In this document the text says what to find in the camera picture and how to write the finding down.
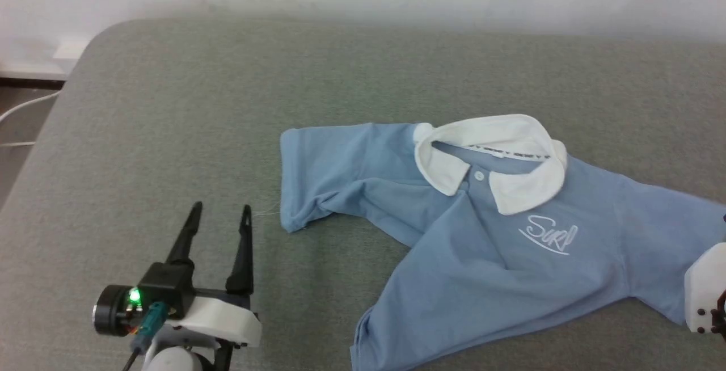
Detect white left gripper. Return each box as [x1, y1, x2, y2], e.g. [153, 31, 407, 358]
[164, 201, 263, 350]

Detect white wall box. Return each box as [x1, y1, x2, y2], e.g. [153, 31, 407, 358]
[52, 37, 92, 62]

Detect light blue polo shirt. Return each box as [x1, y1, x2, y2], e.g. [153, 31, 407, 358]
[280, 114, 726, 371]

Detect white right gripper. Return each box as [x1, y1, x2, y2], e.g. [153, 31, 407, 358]
[683, 242, 726, 335]

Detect white floor cable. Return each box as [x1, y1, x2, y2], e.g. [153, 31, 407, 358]
[0, 90, 62, 148]

